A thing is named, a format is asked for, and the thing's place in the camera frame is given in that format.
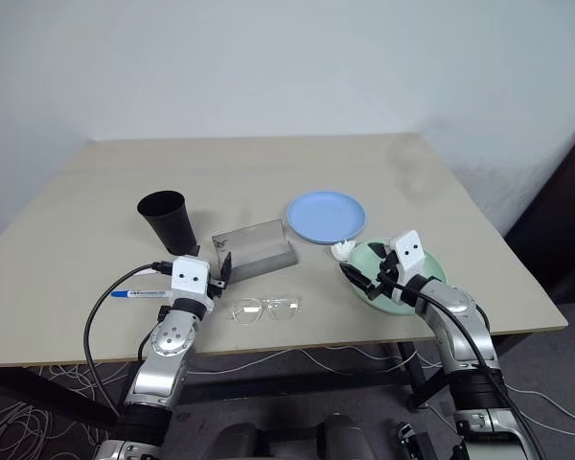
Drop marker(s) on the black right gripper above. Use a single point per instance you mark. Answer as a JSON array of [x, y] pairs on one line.
[[385, 280]]

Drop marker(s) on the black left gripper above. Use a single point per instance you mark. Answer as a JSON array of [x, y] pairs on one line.
[[216, 286]]

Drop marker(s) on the green plate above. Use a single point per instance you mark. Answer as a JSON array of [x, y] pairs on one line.
[[361, 254]]

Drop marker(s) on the white paper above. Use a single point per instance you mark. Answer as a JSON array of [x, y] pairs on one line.
[[341, 250]]

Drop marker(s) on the grey glasses case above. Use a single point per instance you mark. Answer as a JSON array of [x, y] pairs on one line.
[[259, 263]]

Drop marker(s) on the clear plastic glasses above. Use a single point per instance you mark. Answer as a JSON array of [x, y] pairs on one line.
[[267, 303]]

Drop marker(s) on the white pen with blue cap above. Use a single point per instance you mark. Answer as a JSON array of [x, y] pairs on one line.
[[144, 293]]

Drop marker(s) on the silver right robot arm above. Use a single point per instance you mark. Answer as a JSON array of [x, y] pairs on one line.
[[460, 306]]

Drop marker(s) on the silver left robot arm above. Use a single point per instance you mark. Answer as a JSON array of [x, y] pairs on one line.
[[167, 335]]

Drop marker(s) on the black plastic cup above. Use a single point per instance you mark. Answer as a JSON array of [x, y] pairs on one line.
[[172, 230]]

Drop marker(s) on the blue plate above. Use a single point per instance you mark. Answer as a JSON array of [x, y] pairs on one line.
[[326, 215]]

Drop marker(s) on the small black device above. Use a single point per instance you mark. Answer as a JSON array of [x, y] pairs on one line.
[[407, 436]]

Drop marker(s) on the large black case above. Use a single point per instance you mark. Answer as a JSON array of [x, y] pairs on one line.
[[556, 230]]

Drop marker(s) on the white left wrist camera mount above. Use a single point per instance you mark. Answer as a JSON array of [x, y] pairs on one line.
[[190, 282]]

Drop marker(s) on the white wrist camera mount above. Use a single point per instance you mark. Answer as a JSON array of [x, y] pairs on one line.
[[190, 282], [409, 254]]

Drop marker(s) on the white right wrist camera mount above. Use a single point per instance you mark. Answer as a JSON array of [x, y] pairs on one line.
[[409, 254]]

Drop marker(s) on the black metal table frame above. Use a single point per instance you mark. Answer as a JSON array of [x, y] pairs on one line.
[[292, 385]]

